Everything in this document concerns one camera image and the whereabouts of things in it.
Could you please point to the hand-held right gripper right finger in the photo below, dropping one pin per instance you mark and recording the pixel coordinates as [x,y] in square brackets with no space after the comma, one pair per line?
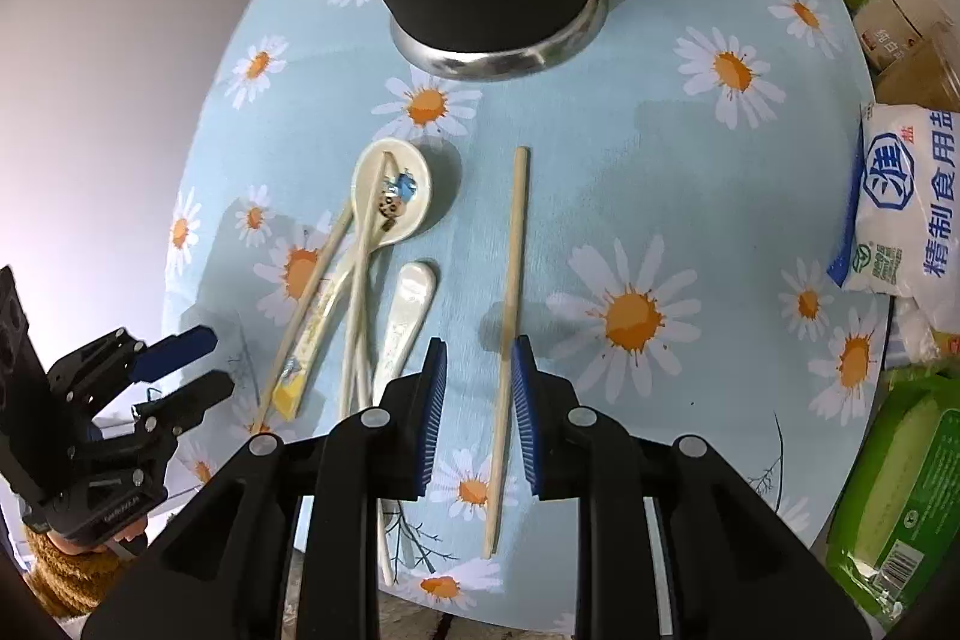
[525,415]

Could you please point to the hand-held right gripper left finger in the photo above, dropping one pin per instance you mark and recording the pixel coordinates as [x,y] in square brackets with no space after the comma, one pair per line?
[431,415]

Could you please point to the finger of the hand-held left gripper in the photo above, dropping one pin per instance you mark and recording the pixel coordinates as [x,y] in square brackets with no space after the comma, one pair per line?
[180,346]
[199,394]

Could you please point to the plain cream soup spoon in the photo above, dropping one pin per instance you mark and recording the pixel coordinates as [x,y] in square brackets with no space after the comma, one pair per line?
[409,302]

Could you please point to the bundle of wooden chopsticks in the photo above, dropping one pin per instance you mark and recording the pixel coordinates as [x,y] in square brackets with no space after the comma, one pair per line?
[307,310]

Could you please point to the single light chopstick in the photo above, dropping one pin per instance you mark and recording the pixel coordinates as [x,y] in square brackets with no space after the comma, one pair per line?
[512,250]

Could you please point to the cream cartoon print spoon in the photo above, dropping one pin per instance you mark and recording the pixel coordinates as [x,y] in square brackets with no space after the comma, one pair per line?
[390,197]

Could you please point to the person's left forearm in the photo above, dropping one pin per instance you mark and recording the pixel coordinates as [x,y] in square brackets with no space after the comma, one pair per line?
[67,572]

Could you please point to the blue daisy print tablecloth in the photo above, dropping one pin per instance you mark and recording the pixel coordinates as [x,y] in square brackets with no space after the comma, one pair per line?
[600,175]

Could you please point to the green sugar bag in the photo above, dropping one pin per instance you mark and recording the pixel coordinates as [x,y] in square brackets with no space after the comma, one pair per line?
[900,497]

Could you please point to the clear plastic packet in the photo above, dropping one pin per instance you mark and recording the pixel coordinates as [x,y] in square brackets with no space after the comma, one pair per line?
[919,332]

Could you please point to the white and blue salt bag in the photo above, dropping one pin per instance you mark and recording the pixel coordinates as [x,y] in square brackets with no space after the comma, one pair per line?
[907,205]

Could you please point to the white lidded seasoning jar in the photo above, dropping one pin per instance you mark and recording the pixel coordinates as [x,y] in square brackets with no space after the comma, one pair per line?
[904,14]

